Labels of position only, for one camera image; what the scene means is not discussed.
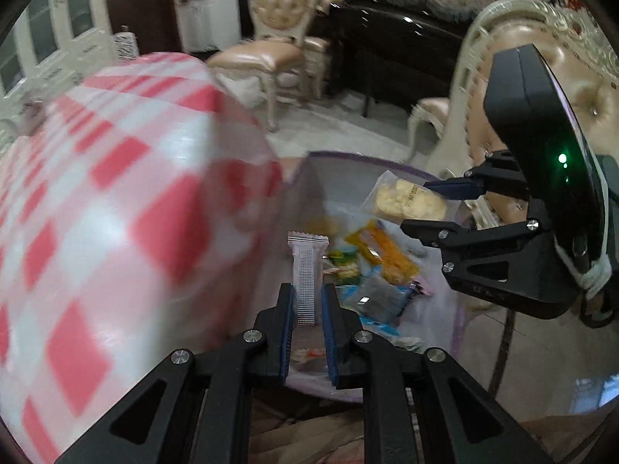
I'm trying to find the cream carved leather chair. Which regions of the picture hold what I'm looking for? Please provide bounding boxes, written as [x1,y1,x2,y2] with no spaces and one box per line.
[406,0,619,233]

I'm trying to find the silver striped narrow packet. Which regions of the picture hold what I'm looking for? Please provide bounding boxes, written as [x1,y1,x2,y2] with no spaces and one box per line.
[287,234,330,328]

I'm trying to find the dark brown door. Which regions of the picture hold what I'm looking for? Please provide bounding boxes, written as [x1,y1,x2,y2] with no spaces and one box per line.
[104,0,181,56]

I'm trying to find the white glass-front wall cabinets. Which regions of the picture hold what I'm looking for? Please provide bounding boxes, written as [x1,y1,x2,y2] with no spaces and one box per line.
[0,0,127,121]

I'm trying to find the clear packet of pale nuts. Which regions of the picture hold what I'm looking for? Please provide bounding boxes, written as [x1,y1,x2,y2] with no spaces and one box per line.
[363,170,458,226]

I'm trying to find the blue clear packet dark contents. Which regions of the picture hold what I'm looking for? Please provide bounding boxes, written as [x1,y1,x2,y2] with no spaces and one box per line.
[339,273,417,326]

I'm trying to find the white side cabinet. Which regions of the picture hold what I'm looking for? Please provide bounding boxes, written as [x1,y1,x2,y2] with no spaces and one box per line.
[176,0,243,54]

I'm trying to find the green snack packet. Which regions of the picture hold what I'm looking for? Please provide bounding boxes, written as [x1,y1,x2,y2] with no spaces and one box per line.
[325,246,362,287]

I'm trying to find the white basket purple rim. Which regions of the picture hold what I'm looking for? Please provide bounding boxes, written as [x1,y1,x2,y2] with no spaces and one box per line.
[275,151,478,404]

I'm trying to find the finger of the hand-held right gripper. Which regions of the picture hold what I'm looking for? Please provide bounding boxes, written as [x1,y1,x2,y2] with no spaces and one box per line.
[401,219,580,321]
[424,151,531,201]

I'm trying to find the white patterned bin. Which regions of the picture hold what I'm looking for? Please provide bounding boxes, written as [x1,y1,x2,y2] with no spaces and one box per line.
[113,33,139,65]

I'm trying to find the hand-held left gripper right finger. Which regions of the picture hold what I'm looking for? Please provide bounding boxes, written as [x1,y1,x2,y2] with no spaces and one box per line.
[321,283,557,464]

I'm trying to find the black glossy table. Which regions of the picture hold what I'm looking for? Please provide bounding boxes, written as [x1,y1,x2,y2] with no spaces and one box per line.
[329,2,472,118]

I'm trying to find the small blue snack packet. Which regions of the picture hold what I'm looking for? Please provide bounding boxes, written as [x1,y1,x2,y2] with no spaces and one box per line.
[360,317,403,340]

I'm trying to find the cream tufted leather chair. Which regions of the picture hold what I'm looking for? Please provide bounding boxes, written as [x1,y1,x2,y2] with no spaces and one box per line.
[208,0,334,132]
[312,0,350,54]

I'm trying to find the long yellow cake packet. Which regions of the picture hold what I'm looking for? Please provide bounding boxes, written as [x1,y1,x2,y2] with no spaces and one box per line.
[345,220,420,284]

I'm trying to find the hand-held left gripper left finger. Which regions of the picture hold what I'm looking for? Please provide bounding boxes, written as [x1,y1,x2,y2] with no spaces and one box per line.
[55,283,297,464]

